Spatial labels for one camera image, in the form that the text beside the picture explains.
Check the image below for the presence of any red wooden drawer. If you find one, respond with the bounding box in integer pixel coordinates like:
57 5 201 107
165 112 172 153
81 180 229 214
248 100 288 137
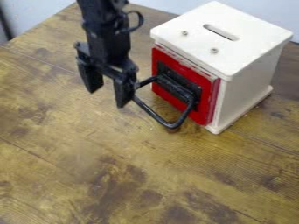
152 44 220 126

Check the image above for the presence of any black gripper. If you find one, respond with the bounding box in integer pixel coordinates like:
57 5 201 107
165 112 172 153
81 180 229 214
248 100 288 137
75 11 139 108

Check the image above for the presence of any black metal drawer handle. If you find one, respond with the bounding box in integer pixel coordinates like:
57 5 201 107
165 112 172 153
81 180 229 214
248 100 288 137
133 61 201 130

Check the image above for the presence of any black cable loop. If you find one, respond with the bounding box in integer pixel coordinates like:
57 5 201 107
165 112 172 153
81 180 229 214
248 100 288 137
116 10 145 33

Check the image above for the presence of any white wooden box cabinet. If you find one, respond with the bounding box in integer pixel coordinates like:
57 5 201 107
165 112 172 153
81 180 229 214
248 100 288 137
151 1 292 134

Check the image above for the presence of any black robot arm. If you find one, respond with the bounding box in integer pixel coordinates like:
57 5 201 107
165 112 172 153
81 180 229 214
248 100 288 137
75 0 144 108

